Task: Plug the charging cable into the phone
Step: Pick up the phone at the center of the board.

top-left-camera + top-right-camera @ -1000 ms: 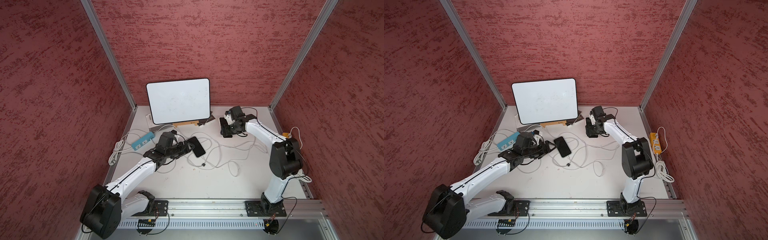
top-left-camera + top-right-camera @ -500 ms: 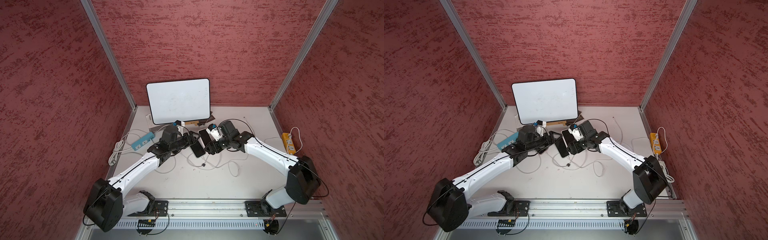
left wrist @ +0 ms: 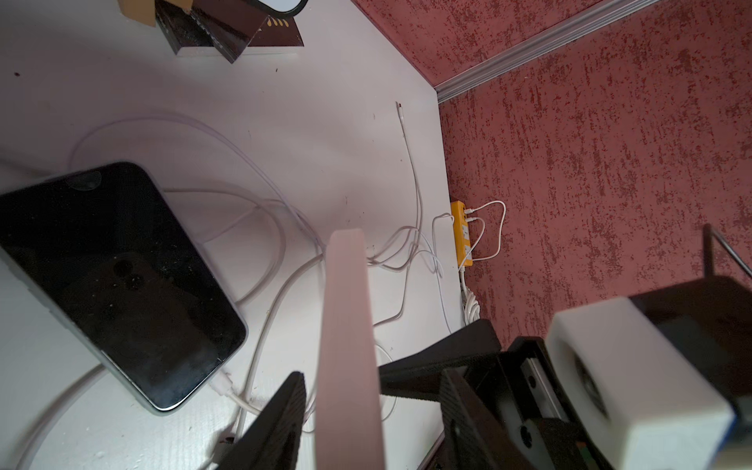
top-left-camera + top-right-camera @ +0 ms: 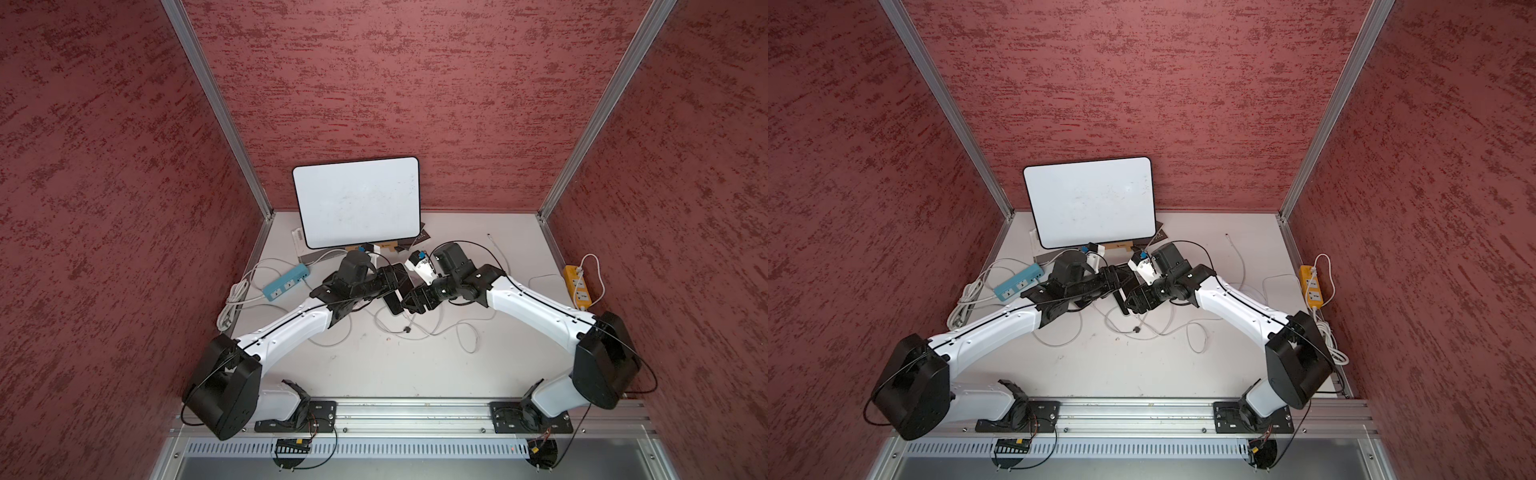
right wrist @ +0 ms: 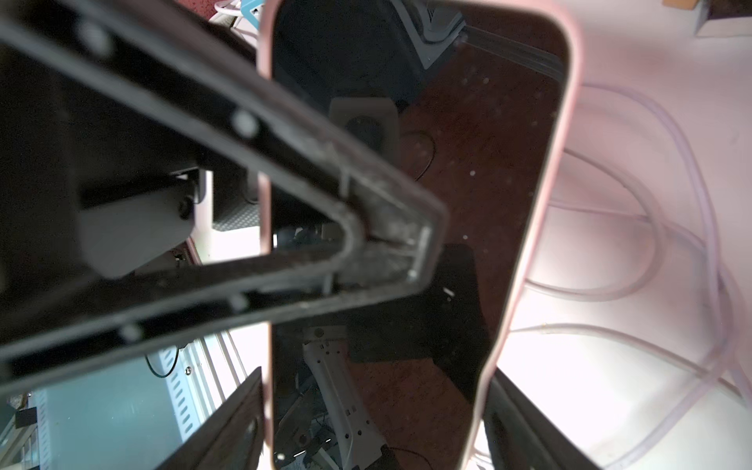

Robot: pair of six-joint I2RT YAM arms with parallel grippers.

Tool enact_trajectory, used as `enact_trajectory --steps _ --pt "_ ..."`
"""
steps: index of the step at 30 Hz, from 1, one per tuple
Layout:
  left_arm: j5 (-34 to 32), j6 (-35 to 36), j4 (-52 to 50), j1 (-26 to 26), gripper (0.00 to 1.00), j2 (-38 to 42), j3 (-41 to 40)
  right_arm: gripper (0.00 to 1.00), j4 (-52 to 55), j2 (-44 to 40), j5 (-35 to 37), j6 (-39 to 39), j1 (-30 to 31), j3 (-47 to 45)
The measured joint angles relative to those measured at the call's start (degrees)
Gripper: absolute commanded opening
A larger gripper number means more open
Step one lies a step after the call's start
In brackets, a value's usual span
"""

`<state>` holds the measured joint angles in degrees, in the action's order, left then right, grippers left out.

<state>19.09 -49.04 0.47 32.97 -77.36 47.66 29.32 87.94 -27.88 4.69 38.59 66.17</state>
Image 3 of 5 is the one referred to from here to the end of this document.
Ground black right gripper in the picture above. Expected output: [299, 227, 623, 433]
[378, 276, 751, 469]

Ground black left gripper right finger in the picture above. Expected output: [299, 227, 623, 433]
[440, 369, 534, 469]

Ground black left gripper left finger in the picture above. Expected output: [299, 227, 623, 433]
[217, 372, 307, 470]

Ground phone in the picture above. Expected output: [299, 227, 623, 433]
[1, 162, 248, 414]
[315, 229, 385, 469]

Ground yellow power strip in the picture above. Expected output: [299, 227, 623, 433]
[450, 201, 473, 269]

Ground wooden whiteboard stand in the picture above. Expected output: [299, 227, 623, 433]
[117, 0, 193, 27]

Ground white yellow-strip power cord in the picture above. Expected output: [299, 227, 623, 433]
[457, 200, 507, 325]

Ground white lightning charging cable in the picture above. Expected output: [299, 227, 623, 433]
[366, 102, 454, 336]

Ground aluminium corner post right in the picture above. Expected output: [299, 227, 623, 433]
[436, 0, 656, 104]

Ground white whiteboard black frame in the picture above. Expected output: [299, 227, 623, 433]
[246, 0, 307, 18]

